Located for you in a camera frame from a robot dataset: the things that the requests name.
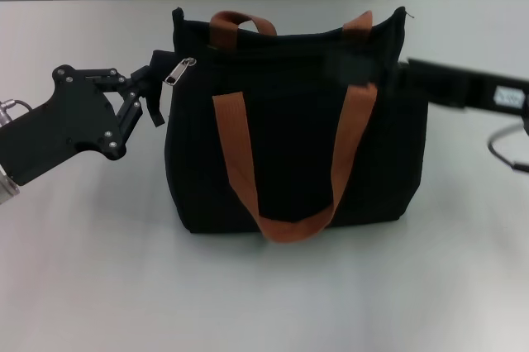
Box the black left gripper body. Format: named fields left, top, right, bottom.
left=0, top=64, right=129, bottom=187

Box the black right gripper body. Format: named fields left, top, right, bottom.
left=392, top=58, right=529, bottom=116

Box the black bag with brown handles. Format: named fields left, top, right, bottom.
left=144, top=5, right=429, bottom=244

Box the left gripper cable with connector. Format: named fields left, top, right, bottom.
left=0, top=98, right=32, bottom=126

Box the gripper cable with connector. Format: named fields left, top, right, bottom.
left=0, top=98, right=32, bottom=126
left=487, top=91, right=529, bottom=174

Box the right gripper cable with connector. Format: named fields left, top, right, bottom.
left=487, top=91, right=529, bottom=174

